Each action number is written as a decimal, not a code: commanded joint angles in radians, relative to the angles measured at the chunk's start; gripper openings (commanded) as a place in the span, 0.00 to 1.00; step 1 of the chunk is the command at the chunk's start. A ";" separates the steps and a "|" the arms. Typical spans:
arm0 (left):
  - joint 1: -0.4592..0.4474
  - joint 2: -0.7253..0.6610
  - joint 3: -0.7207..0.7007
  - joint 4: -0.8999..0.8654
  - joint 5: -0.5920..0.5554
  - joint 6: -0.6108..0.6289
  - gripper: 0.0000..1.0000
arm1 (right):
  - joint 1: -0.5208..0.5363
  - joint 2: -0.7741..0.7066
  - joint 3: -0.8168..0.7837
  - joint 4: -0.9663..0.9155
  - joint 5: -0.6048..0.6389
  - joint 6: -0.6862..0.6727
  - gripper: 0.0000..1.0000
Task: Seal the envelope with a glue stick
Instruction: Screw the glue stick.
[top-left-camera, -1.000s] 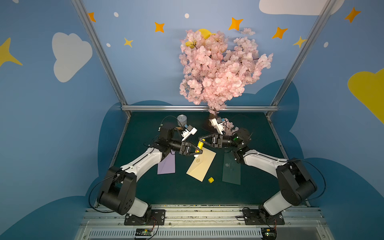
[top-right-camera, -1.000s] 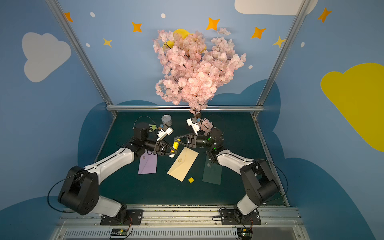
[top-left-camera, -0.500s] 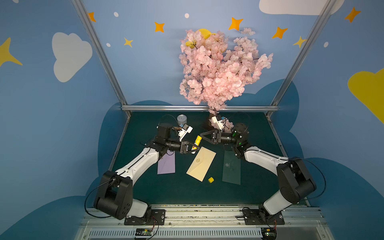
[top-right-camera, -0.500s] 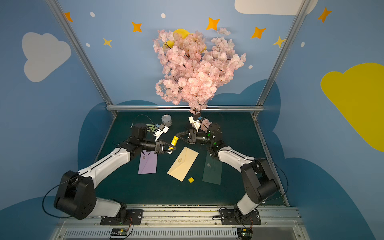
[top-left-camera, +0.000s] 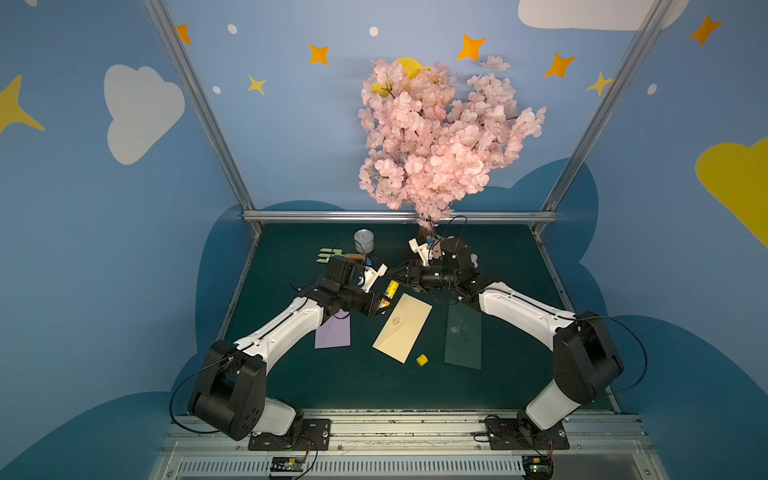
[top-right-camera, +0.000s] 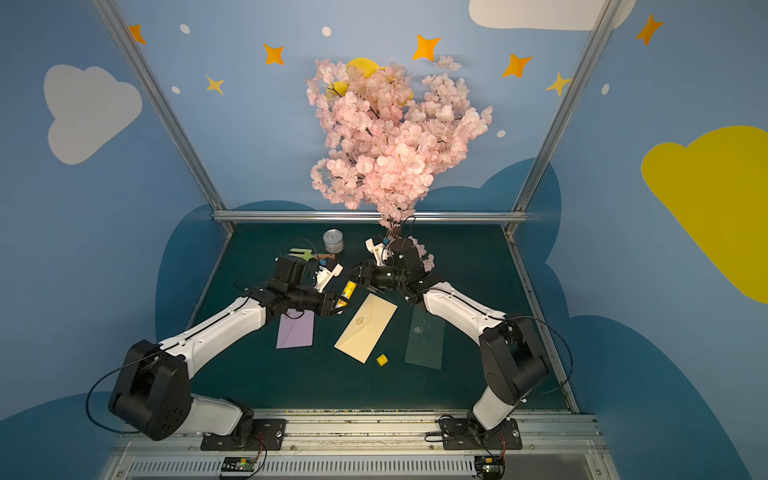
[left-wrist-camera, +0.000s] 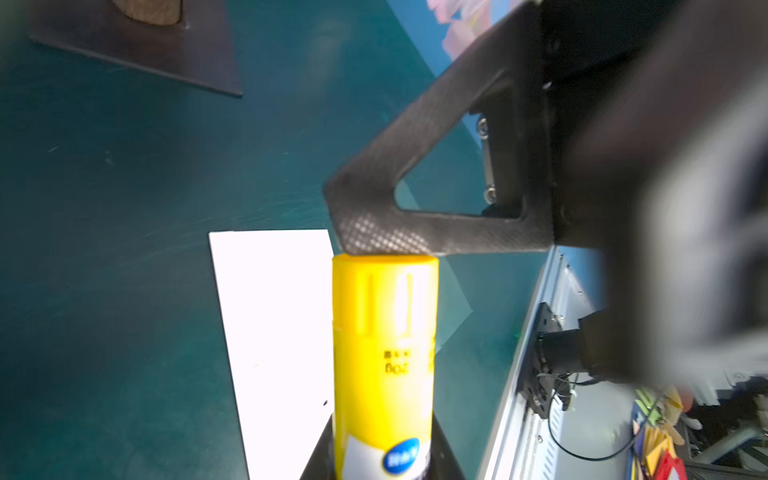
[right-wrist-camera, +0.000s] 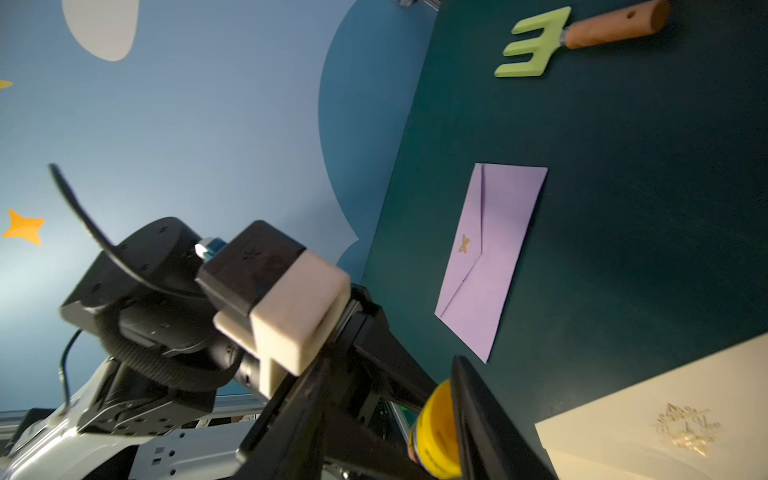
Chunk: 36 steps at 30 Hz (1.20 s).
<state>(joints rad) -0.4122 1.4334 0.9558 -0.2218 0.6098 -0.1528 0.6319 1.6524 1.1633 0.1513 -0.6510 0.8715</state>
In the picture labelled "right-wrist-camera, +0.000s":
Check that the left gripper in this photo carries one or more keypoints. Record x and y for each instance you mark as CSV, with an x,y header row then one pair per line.
x,y
321,418

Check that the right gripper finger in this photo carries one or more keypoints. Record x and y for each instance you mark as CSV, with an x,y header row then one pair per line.
x,y
489,444

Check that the yellow glue stick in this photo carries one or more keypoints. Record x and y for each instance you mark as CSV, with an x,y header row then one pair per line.
x,y
432,441

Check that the purple envelope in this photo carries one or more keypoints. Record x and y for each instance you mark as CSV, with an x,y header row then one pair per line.
x,y
492,227

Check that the cream yellow envelope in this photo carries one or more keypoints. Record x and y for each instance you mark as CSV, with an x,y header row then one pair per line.
x,y
705,420

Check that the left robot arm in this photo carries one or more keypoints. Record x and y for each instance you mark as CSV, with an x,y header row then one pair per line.
x,y
180,316

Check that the green toy garden fork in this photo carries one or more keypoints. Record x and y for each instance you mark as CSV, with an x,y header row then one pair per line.
x,y
640,20

